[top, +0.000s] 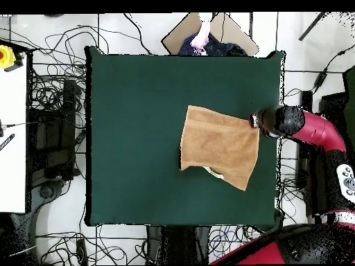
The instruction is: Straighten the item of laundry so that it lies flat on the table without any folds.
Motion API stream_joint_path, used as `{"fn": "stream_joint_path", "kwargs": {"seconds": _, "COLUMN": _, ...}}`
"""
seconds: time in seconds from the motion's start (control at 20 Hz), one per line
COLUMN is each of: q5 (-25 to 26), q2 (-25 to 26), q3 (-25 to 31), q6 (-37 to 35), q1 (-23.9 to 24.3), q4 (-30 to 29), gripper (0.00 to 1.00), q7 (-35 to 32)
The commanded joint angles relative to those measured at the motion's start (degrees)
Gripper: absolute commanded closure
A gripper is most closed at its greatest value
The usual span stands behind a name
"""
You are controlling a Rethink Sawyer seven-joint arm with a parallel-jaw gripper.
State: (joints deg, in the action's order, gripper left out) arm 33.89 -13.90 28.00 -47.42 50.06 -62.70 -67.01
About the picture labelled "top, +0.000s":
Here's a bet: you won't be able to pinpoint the orange terry towel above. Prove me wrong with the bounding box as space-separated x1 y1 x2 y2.
179 104 261 192

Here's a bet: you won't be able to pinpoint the dark green table cloth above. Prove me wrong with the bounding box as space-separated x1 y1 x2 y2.
84 45 286 232

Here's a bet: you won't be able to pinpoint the dark blue garment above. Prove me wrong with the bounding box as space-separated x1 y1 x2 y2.
177 32 248 57

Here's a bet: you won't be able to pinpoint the pink garment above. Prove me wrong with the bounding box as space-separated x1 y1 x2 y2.
189 20 211 55

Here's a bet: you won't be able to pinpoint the brown cardboard box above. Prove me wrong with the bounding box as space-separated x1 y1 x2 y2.
161 12 260 57

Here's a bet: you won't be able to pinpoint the grey chair base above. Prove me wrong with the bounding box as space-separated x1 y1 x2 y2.
28 178 67 222

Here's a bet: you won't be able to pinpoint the black power strip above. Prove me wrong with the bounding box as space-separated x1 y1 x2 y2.
76 238 89 266

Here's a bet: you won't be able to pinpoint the white desk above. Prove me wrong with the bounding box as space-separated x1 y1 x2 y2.
0 53 28 214

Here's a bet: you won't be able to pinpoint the black metal bar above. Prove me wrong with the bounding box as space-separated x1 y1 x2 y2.
298 11 329 42

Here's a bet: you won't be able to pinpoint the yellow emergency stop button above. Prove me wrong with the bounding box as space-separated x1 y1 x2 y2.
0 44 25 73

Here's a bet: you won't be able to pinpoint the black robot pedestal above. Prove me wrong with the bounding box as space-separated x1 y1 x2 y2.
146 225 211 265

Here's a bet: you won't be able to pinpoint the blue and black cables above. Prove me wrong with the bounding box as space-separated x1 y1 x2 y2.
209 224 259 260

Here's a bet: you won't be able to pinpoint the black cable tangle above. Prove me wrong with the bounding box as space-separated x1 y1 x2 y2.
277 157 309 225
28 24 109 117

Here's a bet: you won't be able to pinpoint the black power adapter with cable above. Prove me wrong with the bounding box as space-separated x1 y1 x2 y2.
312 49 355 92

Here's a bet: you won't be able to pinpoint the black ribbed strap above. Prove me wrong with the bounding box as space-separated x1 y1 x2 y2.
0 133 15 152

